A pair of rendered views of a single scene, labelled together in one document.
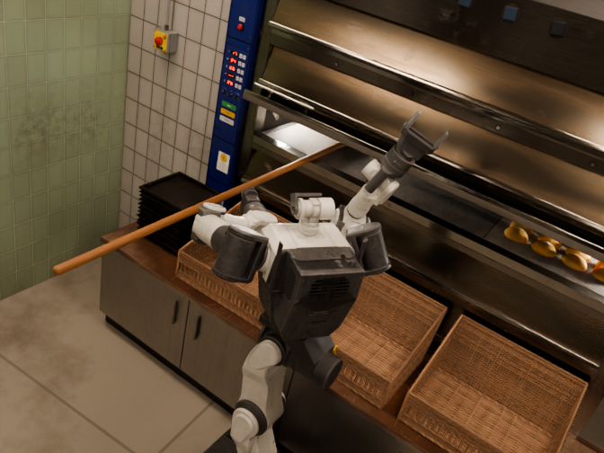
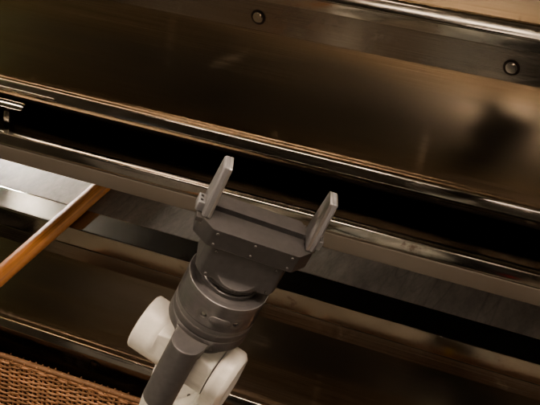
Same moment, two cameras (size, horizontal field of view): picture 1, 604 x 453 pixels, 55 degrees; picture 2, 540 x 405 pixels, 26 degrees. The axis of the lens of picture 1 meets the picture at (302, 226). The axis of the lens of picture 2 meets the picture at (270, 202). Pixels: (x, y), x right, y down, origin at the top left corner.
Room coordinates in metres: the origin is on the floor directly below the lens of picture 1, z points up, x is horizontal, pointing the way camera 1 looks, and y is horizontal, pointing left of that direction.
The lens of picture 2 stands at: (0.78, -0.28, 2.33)
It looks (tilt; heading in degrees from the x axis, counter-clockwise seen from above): 33 degrees down; 359
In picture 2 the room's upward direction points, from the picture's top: straight up
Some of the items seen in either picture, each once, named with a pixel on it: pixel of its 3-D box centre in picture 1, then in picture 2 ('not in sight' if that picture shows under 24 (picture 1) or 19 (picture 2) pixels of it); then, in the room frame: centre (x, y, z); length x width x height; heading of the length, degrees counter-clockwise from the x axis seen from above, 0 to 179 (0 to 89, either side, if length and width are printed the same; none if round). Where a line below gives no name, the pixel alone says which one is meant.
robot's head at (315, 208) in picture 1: (314, 211); not in sight; (1.52, -0.02, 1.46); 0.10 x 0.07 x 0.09; 118
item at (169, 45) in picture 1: (164, 39); not in sight; (2.90, 0.89, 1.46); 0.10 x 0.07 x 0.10; 63
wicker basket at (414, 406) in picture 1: (492, 400); not in sight; (1.73, -0.89, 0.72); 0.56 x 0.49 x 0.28; 62
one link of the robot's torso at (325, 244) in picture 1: (305, 279); not in sight; (1.46, -0.05, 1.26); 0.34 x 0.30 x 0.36; 118
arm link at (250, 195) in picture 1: (252, 208); not in sight; (1.93, 0.20, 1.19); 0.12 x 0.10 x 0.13; 28
